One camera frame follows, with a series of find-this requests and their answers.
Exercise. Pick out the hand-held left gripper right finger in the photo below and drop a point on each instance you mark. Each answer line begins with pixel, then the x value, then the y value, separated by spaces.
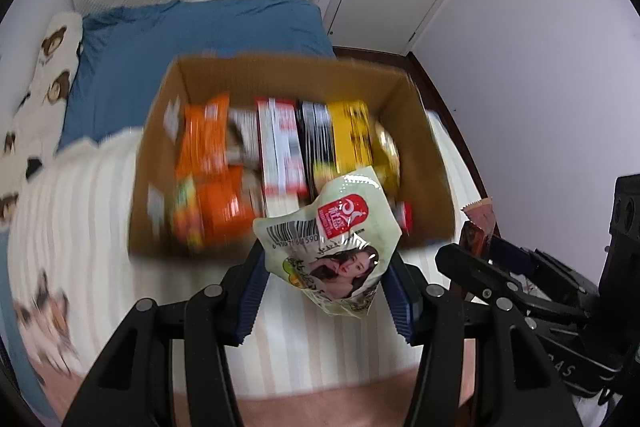
pixel 400 307

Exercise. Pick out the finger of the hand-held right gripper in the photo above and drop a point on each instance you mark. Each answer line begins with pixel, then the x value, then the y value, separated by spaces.
pixel 515 257
pixel 475 272

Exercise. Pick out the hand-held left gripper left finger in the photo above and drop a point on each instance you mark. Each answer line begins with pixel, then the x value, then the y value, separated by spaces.
pixel 250 307

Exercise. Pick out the brown snack packet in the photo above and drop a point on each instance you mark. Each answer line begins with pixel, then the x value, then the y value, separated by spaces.
pixel 479 227

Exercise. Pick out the pale green snack packet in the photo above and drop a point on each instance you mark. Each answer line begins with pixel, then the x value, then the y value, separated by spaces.
pixel 345 227

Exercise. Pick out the yellow cracker packet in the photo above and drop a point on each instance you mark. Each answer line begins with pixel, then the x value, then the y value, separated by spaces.
pixel 387 152

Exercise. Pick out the red white snack packet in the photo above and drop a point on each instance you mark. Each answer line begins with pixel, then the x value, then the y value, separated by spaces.
pixel 280 147

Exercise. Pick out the orange snack packet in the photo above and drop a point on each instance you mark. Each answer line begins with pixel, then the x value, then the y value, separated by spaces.
pixel 202 142
pixel 225 207

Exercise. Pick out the cardboard box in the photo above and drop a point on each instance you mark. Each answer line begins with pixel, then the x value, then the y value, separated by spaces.
pixel 280 77

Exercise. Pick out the small red snack packet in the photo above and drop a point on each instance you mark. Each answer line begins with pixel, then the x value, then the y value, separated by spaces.
pixel 405 214

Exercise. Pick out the green red snack packet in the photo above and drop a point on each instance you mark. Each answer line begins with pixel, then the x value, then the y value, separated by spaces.
pixel 187 212

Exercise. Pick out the striped cream blanket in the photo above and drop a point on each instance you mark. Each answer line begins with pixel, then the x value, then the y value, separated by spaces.
pixel 100 217

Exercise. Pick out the grey white snack packet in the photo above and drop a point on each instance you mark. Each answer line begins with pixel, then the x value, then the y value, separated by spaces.
pixel 242 132

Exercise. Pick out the black snack packet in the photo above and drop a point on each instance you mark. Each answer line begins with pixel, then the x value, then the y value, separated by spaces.
pixel 315 137

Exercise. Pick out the long yellow snack packet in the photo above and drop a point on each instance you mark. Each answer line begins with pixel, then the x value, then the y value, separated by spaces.
pixel 350 132

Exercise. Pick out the white lace-edged sheet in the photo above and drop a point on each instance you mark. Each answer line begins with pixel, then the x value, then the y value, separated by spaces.
pixel 100 146

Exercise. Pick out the blue bed sheet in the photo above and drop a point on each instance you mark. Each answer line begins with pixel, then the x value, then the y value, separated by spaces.
pixel 200 27

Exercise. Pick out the bear print pillow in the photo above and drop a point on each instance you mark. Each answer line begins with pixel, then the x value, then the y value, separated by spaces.
pixel 45 82

